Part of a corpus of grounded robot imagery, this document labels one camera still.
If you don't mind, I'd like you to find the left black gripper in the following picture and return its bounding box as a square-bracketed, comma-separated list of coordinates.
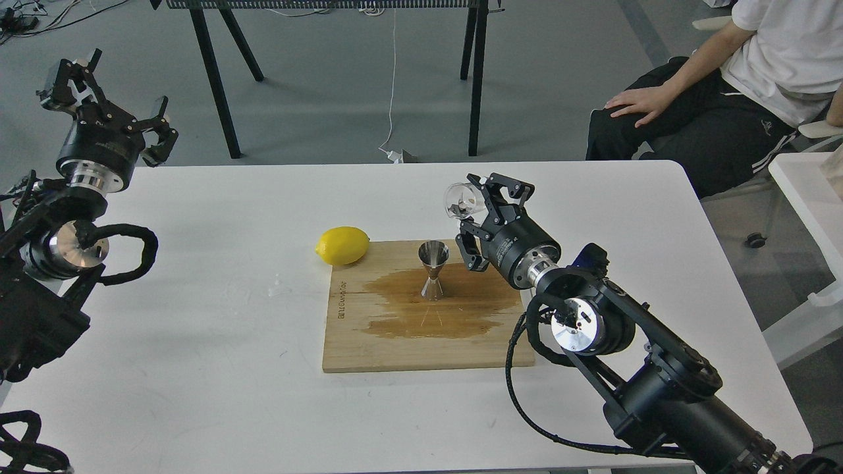
[36, 48, 180, 195]

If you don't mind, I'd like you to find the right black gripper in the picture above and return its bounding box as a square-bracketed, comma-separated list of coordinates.
[456, 173, 561, 289]

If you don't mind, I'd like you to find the small clear glass cup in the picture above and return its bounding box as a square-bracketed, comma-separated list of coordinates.
[445, 183, 487, 220]

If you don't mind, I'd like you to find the steel double jigger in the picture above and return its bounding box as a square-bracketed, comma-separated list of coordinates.
[418, 240, 450, 301]

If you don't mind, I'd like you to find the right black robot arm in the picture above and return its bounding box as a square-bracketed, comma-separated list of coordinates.
[445, 173, 841, 473]

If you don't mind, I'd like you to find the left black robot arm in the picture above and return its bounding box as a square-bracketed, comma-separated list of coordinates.
[1, 50, 178, 383]

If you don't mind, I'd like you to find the person's right hand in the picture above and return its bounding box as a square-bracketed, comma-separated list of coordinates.
[603, 85, 681, 127]

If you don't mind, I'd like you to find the yellow lemon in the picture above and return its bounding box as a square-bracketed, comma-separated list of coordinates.
[314, 227, 370, 266]

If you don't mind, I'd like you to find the wooden cutting board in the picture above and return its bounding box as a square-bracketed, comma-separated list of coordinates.
[322, 240, 524, 374]

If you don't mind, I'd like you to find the seated person white shirt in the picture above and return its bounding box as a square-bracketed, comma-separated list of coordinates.
[586, 1, 842, 199]

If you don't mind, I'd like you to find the white side table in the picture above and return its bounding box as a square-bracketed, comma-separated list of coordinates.
[763, 153, 842, 369]

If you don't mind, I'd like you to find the white hanging cable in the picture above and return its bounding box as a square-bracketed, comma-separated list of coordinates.
[379, 7, 418, 164]

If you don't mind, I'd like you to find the floor cable bundle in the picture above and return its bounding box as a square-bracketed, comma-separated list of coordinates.
[0, 0, 132, 45]

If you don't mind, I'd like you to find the black metal table frame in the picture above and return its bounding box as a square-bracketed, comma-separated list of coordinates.
[150, 0, 506, 159]

